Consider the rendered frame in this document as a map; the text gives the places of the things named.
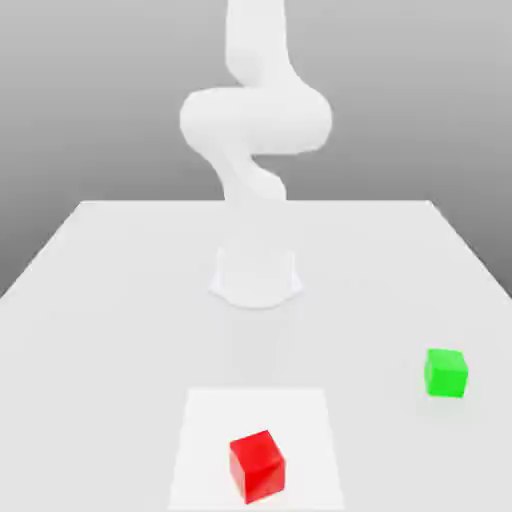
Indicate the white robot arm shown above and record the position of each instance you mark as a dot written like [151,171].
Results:
[256,120]

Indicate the small red cube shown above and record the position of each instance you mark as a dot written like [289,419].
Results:
[258,466]

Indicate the small green cube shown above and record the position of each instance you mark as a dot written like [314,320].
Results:
[445,373]

